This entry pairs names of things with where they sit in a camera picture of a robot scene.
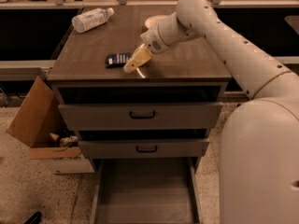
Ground white paper bowl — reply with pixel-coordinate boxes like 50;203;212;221
145;15;166;29

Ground black object on floor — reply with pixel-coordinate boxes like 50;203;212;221
24;212;42;224

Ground open cardboard box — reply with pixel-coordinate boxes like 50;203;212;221
7;77;94;175

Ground crumpled items in box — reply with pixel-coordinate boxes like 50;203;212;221
50;133;78;147

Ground clear plastic water bottle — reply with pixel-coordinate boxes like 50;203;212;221
72;7;114;34

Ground grey drawer cabinet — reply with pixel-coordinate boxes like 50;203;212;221
46;5;234;173

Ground dark blue rxbar wrapper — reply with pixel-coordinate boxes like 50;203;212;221
106;52;132;68

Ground grey middle drawer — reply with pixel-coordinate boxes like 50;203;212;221
78;138;209;159

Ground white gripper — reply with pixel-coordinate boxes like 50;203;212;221
123;29;167;73

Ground grey top drawer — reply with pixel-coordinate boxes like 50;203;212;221
59;102;222;131

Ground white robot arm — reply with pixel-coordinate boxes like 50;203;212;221
124;0;299;224

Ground grey open bottom drawer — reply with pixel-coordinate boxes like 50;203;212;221
90;158;204;224

